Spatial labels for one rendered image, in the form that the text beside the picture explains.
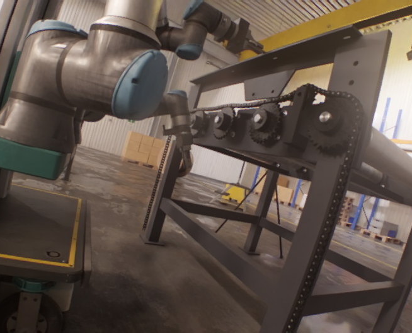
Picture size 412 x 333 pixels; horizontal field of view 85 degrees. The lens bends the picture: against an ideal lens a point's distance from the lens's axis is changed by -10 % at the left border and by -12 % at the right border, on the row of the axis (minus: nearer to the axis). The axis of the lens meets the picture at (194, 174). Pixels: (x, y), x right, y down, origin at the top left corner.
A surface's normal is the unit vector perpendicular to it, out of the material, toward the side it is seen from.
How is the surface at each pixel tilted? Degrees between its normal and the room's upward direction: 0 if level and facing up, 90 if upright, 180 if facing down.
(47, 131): 70
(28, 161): 90
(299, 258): 90
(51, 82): 125
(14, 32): 90
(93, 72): 99
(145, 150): 90
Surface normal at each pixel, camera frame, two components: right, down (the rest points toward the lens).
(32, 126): 0.49, -0.17
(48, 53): -0.15, -0.12
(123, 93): -0.24, 0.53
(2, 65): 0.39, 0.16
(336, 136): -0.86, -0.23
